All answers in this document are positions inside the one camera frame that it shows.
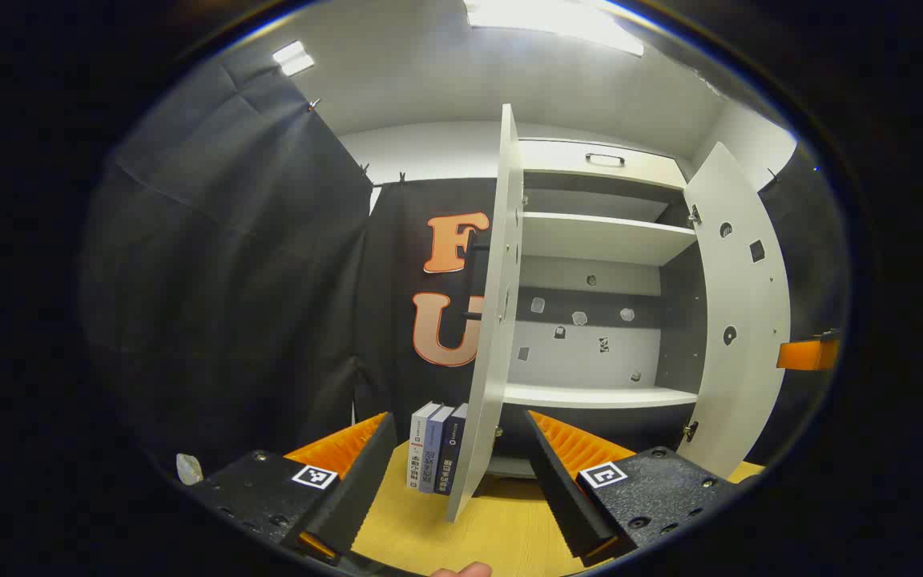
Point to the white book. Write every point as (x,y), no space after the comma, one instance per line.
(417,449)

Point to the small ceiling light panel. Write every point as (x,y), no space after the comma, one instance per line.
(293,58)

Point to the white cabinet door headphone sticker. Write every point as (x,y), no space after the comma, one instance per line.
(738,320)

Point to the metal door hinge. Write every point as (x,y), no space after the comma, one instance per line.
(690,431)
(695,215)

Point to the white and grey cabinet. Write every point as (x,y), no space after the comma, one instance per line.
(590,353)

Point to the black backdrop cloth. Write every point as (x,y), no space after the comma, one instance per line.
(229,280)

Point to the grey-blue book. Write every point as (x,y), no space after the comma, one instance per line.
(434,453)

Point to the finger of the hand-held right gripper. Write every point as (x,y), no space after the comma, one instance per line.
(806,354)

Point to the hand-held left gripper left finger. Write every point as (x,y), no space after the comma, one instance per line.
(353,497)

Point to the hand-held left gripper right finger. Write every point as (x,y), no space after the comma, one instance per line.
(562,497)

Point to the large ceiling light panel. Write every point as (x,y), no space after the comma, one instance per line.
(558,20)

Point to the small white crumpled object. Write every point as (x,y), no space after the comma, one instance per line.
(189,470)

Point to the white cabinet door camera sticker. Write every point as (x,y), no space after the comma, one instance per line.
(497,320)

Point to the dark blue book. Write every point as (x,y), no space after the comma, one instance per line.
(452,453)

